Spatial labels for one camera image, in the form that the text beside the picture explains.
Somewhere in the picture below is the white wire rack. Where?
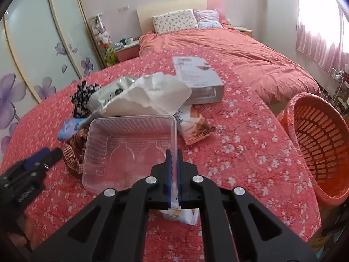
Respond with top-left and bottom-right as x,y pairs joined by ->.
320,67 -> 344,107

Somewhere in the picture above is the floral sliding door wardrobe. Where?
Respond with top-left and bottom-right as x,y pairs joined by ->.
0,0 -> 107,164

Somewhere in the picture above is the white brown snack wrapper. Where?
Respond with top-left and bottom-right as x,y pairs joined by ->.
174,106 -> 216,145

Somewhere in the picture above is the clear plastic food container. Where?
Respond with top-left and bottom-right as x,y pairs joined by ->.
82,114 -> 178,194

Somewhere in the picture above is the white paper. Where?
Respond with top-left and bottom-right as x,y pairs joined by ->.
99,72 -> 192,118

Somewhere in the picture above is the red checkered cloth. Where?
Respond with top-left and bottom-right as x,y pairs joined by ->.
62,129 -> 89,179

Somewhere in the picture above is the glass case with plush toys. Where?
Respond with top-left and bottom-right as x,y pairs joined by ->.
89,14 -> 113,67

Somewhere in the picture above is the beige pink headboard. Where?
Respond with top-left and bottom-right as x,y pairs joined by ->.
136,0 -> 227,33

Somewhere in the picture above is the pink curtain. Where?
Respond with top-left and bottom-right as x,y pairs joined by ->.
295,11 -> 349,73

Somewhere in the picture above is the black floral scrunchie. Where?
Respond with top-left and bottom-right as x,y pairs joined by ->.
70,80 -> 102,119

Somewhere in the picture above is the orange plastic basket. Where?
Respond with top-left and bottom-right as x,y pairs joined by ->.
277,92 -> 349,208

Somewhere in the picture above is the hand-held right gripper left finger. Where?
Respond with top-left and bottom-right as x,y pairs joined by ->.
30,150 -> 175,262

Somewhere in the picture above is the pink striped pillow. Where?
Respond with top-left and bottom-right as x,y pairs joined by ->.
194,9 -> 223,29

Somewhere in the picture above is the bed with red quilt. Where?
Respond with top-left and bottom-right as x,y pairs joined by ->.
139,22 -> 321,105

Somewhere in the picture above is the beige nightstand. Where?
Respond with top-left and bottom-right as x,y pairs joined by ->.
232,25 -> 254,37

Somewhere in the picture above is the silver foil bag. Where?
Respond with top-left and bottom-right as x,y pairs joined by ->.
87,76 -> 137,114

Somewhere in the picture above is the blue white packet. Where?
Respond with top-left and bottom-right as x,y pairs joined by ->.
57,117 -> 92,141

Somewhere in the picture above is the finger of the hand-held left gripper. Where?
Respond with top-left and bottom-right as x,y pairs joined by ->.
41,147 -> 64,170
22,147 -> 51,171

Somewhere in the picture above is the small white yellow packet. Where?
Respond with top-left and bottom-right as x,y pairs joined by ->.
159,207 -> 199,226

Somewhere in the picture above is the pink nightstand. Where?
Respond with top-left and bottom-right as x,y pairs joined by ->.
115,40 -> 140,63

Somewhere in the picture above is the white cardboard box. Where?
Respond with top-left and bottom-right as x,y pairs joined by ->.
172,56 -> 224,105

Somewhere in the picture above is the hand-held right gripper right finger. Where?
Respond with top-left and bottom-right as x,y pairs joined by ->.
177,150 -> 318,262

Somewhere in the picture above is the floral cream pillow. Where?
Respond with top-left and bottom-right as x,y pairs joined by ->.
152,9 -> 199,36

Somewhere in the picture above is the green plush toy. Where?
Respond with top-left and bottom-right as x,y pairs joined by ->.
105,46 -> 116,66

